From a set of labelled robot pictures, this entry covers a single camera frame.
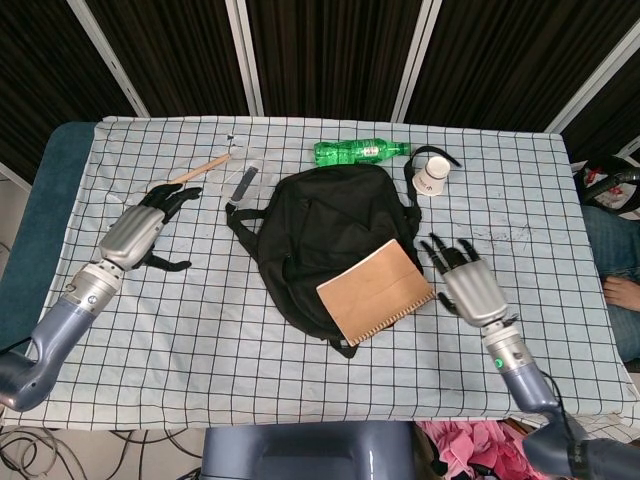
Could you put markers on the wooden stick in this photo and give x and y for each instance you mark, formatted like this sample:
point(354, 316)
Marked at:
point(205, 167)

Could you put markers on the pink cloth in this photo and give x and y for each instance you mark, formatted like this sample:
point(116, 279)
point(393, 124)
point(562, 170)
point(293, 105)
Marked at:
point(480, 445)

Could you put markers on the dark slatted partition panel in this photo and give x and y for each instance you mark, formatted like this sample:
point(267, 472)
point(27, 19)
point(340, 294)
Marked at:
point(330, 50)
point(170, 50)
point(510, 50)
point(40, 60)
point(610, 120)

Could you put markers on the white paper cup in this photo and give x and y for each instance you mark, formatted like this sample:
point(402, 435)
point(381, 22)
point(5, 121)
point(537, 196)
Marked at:
point(430, 177)

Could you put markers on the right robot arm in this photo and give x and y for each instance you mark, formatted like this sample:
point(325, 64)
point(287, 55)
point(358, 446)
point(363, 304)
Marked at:
point(525, 380)

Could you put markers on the brown spiral notebook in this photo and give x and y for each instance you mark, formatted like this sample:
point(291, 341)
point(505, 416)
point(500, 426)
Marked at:
point(375, 290)

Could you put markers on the checkered white tablecloth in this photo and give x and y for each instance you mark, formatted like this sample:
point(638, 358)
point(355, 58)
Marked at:
point(200, 325)

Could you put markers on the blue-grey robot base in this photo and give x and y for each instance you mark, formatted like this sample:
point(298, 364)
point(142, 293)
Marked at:
point(300, 450)

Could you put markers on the teal table pad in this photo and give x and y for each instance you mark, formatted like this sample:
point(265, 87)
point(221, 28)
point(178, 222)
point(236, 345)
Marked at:
point(45, 200)

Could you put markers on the clear plastic case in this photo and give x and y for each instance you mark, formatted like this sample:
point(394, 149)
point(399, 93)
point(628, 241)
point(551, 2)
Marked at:
point(257, 187)

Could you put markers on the black backpack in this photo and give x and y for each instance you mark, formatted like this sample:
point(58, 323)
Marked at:
point(325, 225)

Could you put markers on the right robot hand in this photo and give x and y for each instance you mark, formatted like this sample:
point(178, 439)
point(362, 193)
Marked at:
point(472, 292)

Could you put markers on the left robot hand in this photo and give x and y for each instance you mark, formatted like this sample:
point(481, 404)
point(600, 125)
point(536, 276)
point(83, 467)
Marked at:
point(132, 235)

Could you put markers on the green plastic bottle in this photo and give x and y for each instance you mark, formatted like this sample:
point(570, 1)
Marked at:
point(350, 151)

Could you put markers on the white partition frame post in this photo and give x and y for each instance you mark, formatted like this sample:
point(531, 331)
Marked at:
point(600, 75)
point(415, 60)
point(245, 60)
point(109, 60)
point(12, 174)

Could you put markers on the person in blue jeans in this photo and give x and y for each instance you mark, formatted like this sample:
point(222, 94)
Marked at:
point(615, 235)

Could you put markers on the grey flat utensil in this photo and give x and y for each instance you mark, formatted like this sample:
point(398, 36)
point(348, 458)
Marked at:
point(243, 184)

